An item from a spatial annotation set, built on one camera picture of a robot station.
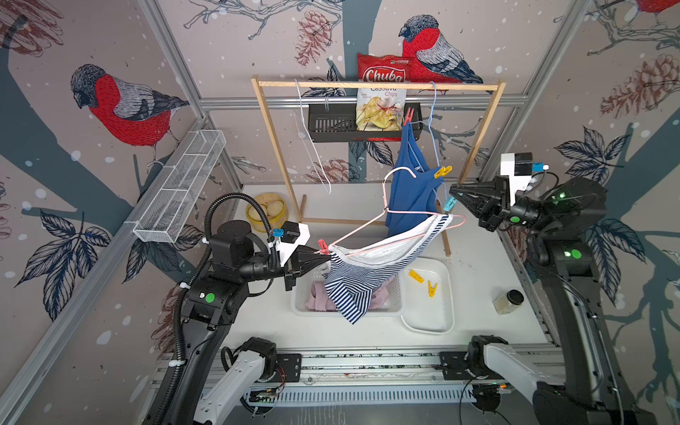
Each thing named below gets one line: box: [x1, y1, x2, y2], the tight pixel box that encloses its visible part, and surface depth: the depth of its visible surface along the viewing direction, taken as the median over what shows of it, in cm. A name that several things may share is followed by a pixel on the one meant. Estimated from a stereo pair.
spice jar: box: [493, 289, 525, 316], surface depth 79 cm
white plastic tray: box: [400, 256, 456, 335], surface depth 89 cm
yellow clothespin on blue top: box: [433, 165, 453, 179], surface depth 65 cm
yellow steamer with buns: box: [245, 193, 289, 233], surface depth 108 cm
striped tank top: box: [324, 214, 454, 325], surface depth 63 cm
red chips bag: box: [355, 53, 410, 132], surface depth 87 cm
